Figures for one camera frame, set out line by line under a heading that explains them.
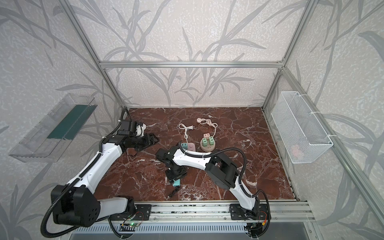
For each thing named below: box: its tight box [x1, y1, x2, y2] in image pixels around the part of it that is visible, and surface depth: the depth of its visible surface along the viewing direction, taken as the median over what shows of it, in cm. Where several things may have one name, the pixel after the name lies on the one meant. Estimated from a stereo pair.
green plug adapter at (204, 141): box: [202, 137, 208, 147], surface depth 95 cm
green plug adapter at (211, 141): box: [209, 136, 215, 145], surface depth 96 cm
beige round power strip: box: [200, 139, 216, 152], surface depth 97 cm
